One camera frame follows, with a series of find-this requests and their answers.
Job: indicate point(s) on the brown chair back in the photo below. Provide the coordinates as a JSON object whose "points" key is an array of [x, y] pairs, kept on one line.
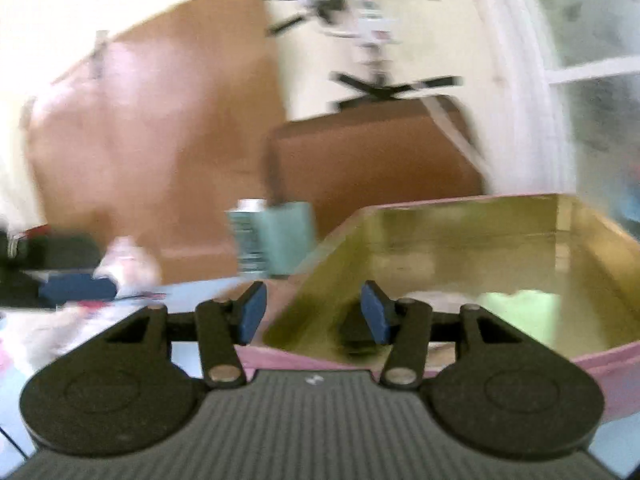
{"points": [[370, 160]]}

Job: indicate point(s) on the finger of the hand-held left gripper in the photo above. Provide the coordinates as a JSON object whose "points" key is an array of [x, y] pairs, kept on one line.
{"points": [[75, 289]]}

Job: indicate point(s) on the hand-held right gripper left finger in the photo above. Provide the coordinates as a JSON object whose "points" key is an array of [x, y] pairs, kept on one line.
{"points": [[252, 312]]}

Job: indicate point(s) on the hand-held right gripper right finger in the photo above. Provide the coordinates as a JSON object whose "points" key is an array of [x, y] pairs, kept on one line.
{"points": [[376, 312]]}

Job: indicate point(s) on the teal card box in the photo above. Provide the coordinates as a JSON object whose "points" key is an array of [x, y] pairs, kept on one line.
{"points": [[292, 235]]}

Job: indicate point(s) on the pink biscuit tin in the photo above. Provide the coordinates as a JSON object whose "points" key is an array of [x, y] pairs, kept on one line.
{"points": [[450, 240]]}

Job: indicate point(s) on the brown cardboard sheet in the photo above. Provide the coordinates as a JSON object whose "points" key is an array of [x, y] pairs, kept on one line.
{"points": [[150, 135]]}

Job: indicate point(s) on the printed cartoon tablecloth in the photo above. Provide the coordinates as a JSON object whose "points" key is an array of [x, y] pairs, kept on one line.
{"points": [[30, 332]]}

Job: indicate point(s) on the clear plastic cup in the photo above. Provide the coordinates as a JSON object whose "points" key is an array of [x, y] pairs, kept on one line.
{"points": [[127, 262]]}

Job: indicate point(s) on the green drink carton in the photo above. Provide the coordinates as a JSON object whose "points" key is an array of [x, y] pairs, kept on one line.
{"points": [[247, 240]]}

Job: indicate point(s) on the light green cloth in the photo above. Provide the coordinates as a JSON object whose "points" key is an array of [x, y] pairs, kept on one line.
{"points": [[520, 312]]}

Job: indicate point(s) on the frosted glass window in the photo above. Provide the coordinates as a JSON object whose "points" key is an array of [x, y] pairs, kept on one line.
{"points": [[590, 60]]}

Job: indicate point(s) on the black tape strip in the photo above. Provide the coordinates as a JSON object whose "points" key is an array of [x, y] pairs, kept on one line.
{"points": [[435, 81], [367, 88], [287, 25]]}

